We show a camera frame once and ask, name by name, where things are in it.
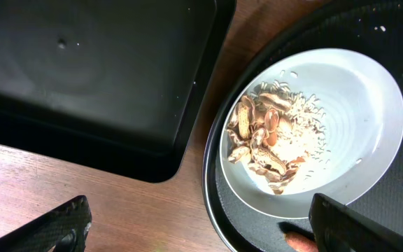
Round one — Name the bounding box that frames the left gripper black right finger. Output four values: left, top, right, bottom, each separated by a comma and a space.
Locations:
309, 193, 403, 252

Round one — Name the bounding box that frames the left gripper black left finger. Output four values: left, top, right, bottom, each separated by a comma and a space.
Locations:
0, 195, 92, 252

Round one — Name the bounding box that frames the orange carrot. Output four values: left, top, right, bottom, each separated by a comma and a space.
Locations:
284, 232, 318, 252

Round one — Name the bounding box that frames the light grey plate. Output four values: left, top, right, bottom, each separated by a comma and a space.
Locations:
219, 48, 403, 219

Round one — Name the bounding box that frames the food scraps and rice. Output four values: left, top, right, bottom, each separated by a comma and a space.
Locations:
225, 80, 326, 195

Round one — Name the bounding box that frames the black rectangular tray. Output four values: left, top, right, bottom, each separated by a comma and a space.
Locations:
0, 0, 236, 183

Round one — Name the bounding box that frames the round black tray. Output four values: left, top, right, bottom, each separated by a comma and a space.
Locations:
202, 1, 403, 251

